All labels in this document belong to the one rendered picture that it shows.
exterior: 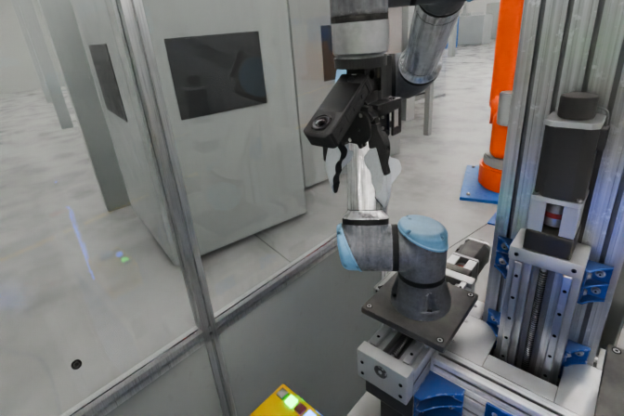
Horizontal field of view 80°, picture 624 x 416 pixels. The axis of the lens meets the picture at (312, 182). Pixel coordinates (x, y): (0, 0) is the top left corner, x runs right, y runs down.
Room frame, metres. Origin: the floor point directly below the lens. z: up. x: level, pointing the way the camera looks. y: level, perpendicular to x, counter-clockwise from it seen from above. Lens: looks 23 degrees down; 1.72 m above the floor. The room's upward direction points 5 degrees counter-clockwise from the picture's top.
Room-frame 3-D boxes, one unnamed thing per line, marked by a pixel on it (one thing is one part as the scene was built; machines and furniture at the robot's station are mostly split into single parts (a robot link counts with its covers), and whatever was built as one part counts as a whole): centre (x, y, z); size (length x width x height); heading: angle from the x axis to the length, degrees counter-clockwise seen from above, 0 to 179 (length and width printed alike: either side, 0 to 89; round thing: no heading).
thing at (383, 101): (0.53, -0.08, 1.62); 0.09 x 0.08 x 0.12; 135
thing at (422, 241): (0.77, -0.25, 1.20); 0.13 x 0.12 x 0.14; 80
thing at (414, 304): (0.77, -0.26, 1.09); 0.15 x 0.15 x 0.10
